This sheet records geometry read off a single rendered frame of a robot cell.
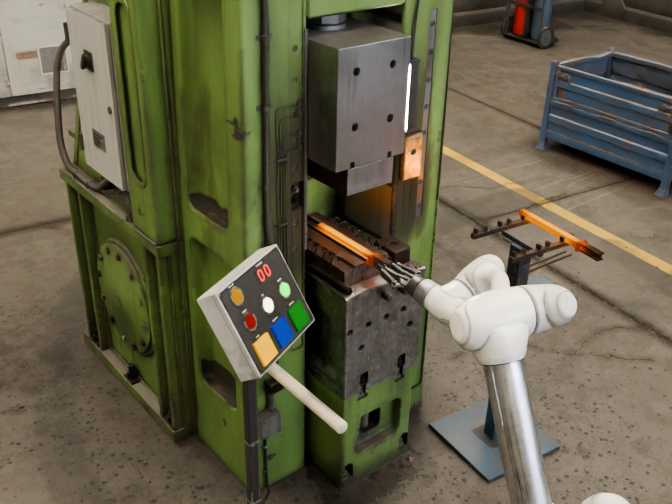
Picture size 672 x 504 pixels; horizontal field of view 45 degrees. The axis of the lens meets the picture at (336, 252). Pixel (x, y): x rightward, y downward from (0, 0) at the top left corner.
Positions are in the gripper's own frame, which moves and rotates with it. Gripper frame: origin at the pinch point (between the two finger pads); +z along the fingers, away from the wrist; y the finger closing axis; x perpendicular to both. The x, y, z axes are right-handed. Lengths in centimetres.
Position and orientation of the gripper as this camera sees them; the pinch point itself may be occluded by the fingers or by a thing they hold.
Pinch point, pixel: (381, 263)
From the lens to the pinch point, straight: 284.3
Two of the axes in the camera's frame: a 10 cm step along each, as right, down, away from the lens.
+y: 7.8, -2.9, 5.5
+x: 0.5, -8.6, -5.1
